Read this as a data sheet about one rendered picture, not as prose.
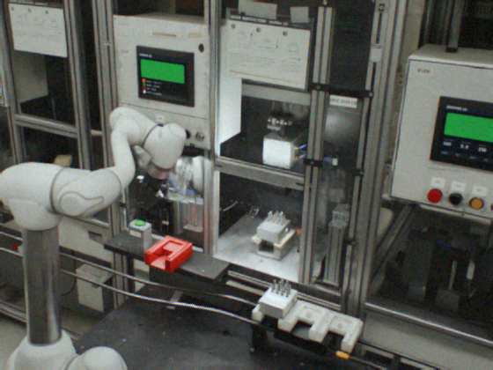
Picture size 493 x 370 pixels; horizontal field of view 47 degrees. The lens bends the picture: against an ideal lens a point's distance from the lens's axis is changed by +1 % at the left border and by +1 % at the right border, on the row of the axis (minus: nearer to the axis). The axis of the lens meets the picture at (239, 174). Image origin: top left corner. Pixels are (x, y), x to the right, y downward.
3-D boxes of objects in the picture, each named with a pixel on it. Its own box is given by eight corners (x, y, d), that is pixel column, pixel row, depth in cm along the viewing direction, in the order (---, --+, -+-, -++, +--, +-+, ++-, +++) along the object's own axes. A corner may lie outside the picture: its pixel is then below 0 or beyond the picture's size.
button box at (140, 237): (128, 250, 235) (127, 225, 231) (140, 241, 242) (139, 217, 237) (143, 255, 232) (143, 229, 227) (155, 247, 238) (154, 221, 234)
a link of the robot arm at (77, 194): (121, 166, 163) (79, 160, 166) (89, 185, 146) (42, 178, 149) (121, 210, 167) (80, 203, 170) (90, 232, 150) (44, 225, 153)
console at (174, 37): (115, 133, 231) (107, 15, 213) (157, 115, 254) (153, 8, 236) (204, 152, 213) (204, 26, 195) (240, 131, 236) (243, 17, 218)
